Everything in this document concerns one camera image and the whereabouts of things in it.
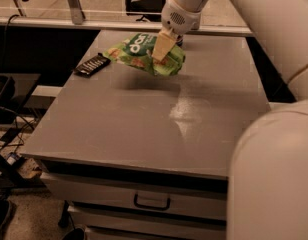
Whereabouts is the metal railing post left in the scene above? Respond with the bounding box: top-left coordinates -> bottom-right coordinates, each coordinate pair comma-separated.
67,0 -> 85,25

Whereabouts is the green rice chip bag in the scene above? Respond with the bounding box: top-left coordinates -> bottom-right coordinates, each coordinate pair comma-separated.
103,33 -> 185,76

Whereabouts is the black drawer handle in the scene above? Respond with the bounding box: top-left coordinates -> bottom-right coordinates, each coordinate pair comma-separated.
133,194 -> 171,211

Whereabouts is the black cable on floor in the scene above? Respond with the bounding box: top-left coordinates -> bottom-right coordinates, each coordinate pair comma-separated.
0,106 -> 36,152

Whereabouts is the black rxbar chocolate bar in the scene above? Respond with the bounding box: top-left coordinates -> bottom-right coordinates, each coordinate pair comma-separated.
73,53 -> 111,77

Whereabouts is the blue soda can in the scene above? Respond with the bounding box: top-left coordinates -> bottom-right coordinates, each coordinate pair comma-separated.
176,35 -> 183,47

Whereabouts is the grey drawer cabinet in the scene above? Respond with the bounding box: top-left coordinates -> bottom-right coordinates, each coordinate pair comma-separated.
23,35 -> 266,240

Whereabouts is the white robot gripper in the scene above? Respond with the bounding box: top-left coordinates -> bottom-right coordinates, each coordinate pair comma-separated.
152,0 -> 202,61

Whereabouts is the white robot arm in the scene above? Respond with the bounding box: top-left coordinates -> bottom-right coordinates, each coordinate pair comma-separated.
154,0 -> 308,240

